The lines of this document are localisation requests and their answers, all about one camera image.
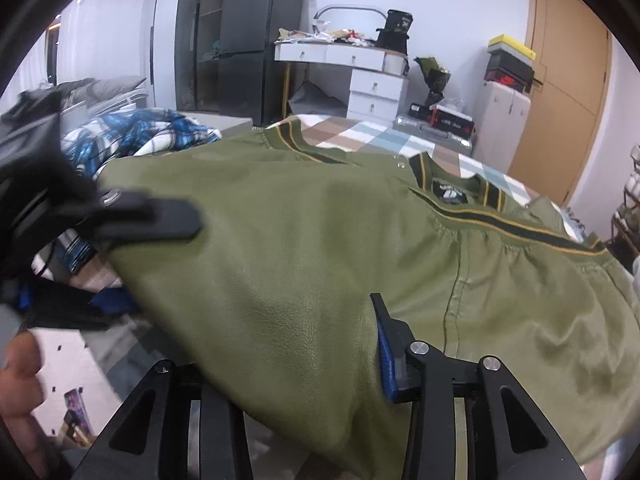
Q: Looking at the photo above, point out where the small white cabinet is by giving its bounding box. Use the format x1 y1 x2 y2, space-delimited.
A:
472 80 532 171

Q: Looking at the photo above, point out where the printed picture card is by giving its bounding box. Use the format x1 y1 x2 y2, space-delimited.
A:
62 387 93 441

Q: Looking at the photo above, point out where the wrapped flower bouquet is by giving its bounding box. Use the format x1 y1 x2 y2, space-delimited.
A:
414 56 452 107

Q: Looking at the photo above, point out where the black box with red trim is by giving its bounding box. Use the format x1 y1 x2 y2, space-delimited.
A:
430 105 476 136

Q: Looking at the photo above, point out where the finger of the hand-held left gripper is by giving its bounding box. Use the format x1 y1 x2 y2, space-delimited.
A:
92 187 203 242
20 280 143 332

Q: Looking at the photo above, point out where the black bag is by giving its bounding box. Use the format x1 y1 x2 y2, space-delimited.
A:
375 9 416 53

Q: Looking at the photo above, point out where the yellow shoe box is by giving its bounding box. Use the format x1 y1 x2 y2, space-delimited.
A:
487 34 537 61

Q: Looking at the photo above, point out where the grey bedding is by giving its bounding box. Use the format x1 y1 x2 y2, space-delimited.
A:
52 76 151 121

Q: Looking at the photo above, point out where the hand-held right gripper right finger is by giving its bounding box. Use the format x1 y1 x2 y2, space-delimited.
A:
370 292 588 480

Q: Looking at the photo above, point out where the pile of desk clutter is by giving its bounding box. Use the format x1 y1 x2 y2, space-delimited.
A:
277 25 381 48

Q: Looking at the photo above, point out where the white desk with drawers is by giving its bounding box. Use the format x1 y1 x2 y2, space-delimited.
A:
274 41 411 122

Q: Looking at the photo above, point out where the person's left hand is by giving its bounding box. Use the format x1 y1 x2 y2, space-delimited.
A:
0 332 51 478

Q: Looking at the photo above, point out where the wooden shoe rack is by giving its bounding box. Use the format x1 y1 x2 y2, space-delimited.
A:
611 205 640 258

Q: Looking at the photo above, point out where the red and black shoe box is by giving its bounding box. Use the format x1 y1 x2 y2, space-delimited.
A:
484 65 533 92

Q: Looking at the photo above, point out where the oval desk mirror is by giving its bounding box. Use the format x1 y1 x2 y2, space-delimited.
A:
312 4 383 36

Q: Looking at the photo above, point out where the wooden door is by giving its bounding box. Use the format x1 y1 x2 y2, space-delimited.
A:
507 0 613 206

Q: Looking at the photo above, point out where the silver suitcase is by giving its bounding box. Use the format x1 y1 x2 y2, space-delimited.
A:
392 112 476 153

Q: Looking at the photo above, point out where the dark glass wardrobe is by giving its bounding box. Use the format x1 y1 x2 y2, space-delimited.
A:
175 0 236 113

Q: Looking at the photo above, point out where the blue plaid blanket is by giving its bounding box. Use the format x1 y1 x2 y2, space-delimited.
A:
32 109 223 281

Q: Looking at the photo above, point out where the black refrigerator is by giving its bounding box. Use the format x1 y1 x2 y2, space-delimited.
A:
216 0 307 128

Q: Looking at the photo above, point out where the green varsity jacket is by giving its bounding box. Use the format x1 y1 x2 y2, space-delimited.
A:
97 127 640 480

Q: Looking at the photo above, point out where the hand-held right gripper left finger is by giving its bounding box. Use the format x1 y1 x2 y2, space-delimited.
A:
72 357 253 480

